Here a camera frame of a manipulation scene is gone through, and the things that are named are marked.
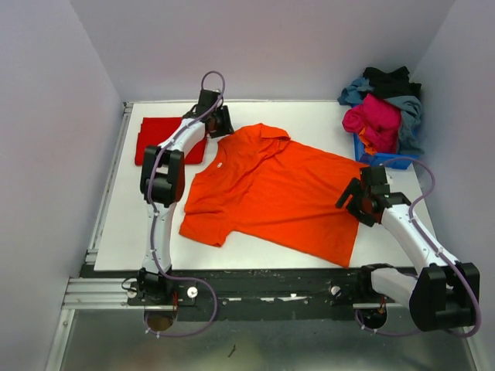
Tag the magenta t shirt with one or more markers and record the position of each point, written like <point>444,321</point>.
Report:
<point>376,123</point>

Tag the blue plastic bin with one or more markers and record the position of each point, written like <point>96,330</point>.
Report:
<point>394,161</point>

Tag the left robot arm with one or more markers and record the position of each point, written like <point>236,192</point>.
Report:
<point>162,184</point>

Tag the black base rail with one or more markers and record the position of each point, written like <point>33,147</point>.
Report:
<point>246,295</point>

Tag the aluminium frame profile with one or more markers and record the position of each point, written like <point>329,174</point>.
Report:
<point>104,193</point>

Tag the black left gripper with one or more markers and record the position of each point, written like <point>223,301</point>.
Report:
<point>225,127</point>

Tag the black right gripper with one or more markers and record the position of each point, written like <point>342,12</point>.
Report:
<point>353,188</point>

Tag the orange t shirt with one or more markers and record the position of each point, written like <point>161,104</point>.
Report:
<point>266,185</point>

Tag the folded red t shirt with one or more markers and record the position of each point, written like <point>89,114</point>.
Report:
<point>155,130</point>

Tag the black t shirt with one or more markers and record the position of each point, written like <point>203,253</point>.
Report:
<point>393,84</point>

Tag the grey blue t shirt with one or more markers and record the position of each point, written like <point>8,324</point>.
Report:
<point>411,113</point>

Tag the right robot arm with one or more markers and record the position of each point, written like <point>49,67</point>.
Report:
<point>444,293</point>

